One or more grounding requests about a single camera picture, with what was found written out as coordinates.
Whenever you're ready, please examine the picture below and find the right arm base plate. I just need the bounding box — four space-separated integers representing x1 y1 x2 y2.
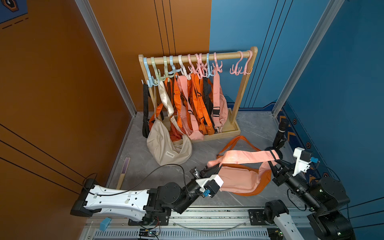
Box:
248 209 269 226

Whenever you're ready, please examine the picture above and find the pink bag middle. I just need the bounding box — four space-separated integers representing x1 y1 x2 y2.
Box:
177 76 204 141

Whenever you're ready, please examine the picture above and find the orange crescent bag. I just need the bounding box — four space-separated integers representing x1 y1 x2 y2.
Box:
216 134 273 197

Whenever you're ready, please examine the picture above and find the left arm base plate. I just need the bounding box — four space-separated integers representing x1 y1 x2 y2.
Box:
128 209 172 226

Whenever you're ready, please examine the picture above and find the pink hook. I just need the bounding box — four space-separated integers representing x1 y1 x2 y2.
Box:
230 51 244 76
243 50 253 76

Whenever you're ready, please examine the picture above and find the pink hook rightmost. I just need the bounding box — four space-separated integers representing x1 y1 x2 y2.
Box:
243 50 253 76

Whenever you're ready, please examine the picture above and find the black strap bag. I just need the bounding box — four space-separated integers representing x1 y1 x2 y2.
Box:
142 85 150 138

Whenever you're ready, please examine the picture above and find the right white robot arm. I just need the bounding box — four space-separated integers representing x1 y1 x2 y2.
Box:
268 160 356 240

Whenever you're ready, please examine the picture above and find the light blue hook leftmost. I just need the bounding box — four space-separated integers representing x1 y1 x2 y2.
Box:
143 58 159 88

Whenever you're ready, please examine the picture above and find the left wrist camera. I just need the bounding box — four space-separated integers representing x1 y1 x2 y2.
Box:
196 175 224 198

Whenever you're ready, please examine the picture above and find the circuit board right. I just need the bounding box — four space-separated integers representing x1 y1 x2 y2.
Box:
267 228 284 240

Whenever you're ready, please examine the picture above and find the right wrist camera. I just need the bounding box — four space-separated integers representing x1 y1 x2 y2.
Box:
292 147 319 177

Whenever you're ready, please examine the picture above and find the blue sponge block left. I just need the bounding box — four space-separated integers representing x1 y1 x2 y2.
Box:
99 218 112 232

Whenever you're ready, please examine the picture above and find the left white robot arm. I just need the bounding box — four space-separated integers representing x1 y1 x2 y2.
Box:
70 165 224 225

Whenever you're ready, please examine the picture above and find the beige crescent bag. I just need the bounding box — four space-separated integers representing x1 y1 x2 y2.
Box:
147 82 193 166

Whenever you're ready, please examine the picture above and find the wooden clothes rack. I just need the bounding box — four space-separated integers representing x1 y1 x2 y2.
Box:
139 47 258 142

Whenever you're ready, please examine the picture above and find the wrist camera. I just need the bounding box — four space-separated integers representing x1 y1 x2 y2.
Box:
196 175 224 198
292 147 319 177

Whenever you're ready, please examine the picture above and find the green circuit board left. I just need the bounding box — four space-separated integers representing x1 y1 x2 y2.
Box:
138 228 159 240

